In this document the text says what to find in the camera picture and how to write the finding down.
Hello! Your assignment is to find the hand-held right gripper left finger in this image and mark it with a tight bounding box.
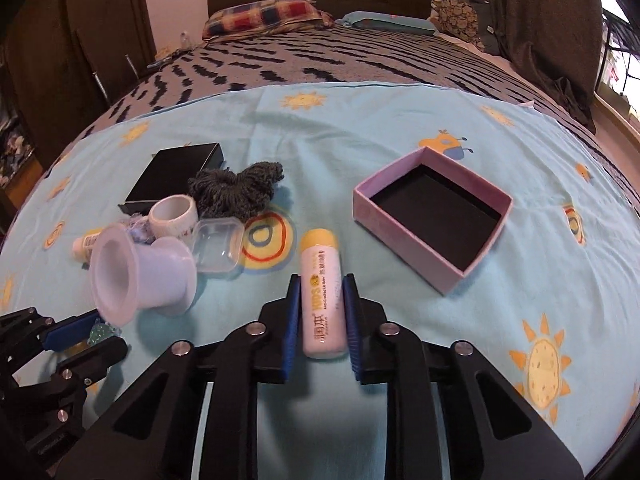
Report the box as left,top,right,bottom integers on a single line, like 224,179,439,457
55,274,303,480

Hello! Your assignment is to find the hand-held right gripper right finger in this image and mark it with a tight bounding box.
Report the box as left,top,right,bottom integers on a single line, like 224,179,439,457
341,272,586,480

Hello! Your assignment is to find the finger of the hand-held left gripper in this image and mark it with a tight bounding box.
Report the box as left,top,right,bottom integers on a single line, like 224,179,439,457
10,335,128,411
0,307,101,361

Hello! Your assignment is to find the green glass trinket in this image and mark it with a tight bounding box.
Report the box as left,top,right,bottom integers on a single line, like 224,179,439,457
89,322,123,346

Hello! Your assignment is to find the white yellow-capped lip balm tube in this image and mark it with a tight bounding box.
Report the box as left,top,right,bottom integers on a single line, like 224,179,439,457
300,228,347,360

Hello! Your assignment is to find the grey knitted cloth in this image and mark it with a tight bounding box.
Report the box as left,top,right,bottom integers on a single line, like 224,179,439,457
187,160,285,221

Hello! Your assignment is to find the black cardboard box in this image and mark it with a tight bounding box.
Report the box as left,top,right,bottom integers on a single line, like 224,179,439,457
117,142,224,215

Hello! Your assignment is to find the small yellow-capped tube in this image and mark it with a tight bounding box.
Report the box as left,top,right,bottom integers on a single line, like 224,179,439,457
71,227,106,261

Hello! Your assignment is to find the pink cardboard box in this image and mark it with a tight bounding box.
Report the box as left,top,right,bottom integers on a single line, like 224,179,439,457
352,147,513,296

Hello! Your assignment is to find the clear plastic container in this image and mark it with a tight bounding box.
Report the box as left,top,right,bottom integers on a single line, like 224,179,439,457
190,217,246,275

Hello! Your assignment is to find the blue white crumpled wrapper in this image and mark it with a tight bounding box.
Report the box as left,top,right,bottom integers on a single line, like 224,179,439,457
125,217,153,246

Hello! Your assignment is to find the white tape roll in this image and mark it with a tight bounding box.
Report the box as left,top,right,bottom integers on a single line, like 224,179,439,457
148,194,200,238

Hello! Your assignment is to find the light blue printed blanket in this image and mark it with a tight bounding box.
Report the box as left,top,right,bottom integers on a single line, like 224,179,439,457
0,81,640,480

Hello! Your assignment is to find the grey black striped bed cover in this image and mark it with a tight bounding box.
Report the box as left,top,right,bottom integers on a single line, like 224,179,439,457
10,25,640,201

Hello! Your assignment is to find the dark wooden wardrobe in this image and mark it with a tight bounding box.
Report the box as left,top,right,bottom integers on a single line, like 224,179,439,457
0,0,158,171

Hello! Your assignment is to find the teal pillow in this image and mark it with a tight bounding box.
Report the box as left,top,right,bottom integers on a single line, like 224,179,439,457
335,11,440,37

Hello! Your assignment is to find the plaid pillow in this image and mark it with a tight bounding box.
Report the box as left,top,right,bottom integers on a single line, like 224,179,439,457
202,0,335,41

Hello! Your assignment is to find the brown patterned cushion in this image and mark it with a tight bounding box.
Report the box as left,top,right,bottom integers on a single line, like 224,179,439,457
430,0,493,53

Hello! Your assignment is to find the brown curtain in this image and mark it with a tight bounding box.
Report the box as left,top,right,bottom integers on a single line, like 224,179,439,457
442,0,603,133

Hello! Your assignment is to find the black metal rack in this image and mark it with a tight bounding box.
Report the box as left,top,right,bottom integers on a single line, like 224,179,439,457
600,10,640,98

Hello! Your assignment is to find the window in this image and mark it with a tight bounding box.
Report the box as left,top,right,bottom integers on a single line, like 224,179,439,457
595,0,640,126

